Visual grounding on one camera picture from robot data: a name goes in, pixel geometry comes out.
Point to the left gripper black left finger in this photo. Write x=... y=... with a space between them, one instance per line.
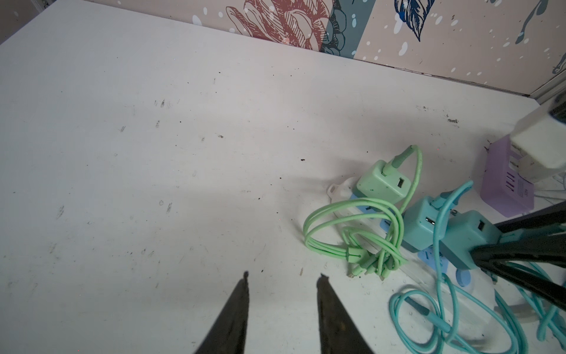
x=228 y=333

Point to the white charger adapter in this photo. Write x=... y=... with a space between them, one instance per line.
x=540 y=138

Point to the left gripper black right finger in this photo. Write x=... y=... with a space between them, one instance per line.
x=338 y=333

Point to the white blue power strip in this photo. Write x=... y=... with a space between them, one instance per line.
x=420 y=267

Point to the teal charger adapter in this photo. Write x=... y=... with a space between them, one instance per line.
x=420 y=220
x=465 y=232

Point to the green charger adapter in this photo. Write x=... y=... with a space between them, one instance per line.
x=392 y=187

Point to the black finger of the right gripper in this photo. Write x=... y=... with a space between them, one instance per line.
x=503 y=260
x=551 y=215

